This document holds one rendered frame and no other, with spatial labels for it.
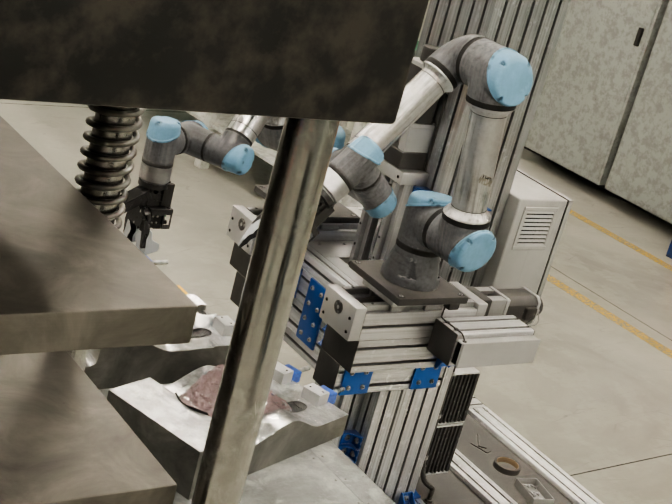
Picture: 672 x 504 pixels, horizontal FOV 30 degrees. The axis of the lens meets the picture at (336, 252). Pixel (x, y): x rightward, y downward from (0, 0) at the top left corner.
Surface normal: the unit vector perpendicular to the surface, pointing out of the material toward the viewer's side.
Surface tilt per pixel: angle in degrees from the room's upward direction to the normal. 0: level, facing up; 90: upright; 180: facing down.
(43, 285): 0
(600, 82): 90
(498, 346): 90
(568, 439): 0
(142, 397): 0
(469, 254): 98
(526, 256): 90
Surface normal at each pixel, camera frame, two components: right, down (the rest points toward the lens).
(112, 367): 0.55, 0.42
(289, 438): 0.76, 0.39
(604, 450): 0.25, -0.91
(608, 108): -0.78, 0.03
